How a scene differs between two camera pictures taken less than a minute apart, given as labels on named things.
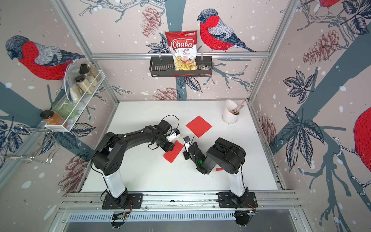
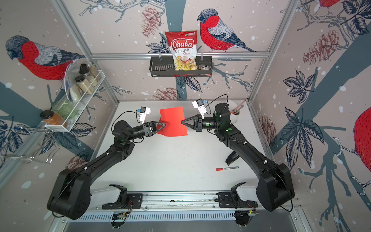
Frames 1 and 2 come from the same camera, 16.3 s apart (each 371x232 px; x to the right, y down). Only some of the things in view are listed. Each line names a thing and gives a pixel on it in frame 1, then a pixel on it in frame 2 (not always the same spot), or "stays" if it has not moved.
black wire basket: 164,66 stays
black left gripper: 170,147 -> 147,130
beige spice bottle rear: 85,68 stays
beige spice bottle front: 84,84 stays
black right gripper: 185,155 -> 199,127
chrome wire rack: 33,145 stays
